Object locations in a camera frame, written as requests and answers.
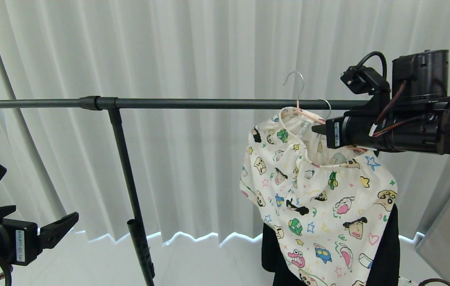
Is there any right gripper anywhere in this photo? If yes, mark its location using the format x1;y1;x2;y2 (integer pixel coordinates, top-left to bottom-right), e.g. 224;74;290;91
312;111;446;153

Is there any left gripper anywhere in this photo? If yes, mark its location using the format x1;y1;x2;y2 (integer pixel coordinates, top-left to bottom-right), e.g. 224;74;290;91
0;205;79;275

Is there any pink clothes hanger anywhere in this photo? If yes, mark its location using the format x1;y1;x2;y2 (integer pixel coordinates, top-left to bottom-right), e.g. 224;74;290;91
318;99;333;122
279;71;327;126

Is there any cream printed garment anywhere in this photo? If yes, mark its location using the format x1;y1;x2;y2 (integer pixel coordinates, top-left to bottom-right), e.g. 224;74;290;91
240;106;398;286

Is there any black garment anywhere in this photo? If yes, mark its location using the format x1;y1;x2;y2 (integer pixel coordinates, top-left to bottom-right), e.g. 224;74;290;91
262;205;401;286

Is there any white laundry basket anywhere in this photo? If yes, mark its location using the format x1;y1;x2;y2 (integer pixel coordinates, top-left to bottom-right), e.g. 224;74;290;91
398;277;450;286

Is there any black clothes rack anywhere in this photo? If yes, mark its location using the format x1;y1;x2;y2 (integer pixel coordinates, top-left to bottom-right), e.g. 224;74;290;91
0;96;450;286

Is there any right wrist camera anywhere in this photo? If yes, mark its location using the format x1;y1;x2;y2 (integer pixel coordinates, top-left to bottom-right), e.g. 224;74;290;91
340;66;391;96

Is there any black cable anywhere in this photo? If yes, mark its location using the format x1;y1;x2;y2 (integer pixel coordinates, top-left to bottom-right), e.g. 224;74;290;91
354;51;388;80

